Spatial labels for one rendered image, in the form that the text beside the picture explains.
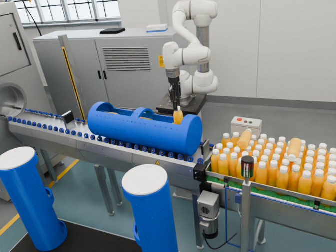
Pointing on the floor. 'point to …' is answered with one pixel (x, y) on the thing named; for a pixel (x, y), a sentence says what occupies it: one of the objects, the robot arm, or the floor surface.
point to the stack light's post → (245, 216)
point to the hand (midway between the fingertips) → (177, 104)
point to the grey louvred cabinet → (108, 68)
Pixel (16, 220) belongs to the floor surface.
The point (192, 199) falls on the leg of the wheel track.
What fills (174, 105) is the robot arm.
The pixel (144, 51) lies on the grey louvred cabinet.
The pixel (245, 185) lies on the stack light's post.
